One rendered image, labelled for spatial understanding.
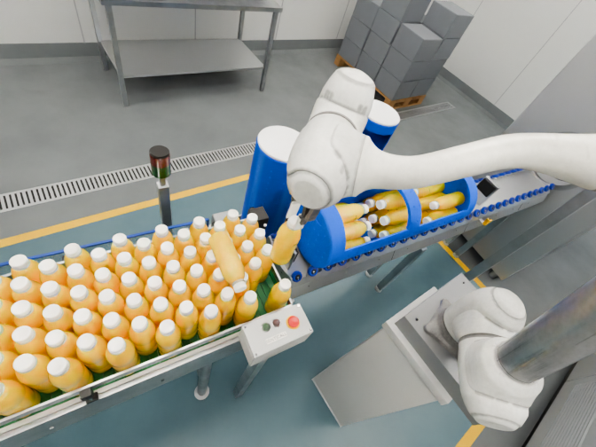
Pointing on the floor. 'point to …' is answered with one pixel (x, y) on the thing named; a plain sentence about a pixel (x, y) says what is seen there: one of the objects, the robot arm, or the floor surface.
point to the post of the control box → (247, 378)
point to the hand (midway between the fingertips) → (296, 215)
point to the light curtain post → (533, 232)
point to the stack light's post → (164, 204)
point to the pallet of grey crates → (402, 44)
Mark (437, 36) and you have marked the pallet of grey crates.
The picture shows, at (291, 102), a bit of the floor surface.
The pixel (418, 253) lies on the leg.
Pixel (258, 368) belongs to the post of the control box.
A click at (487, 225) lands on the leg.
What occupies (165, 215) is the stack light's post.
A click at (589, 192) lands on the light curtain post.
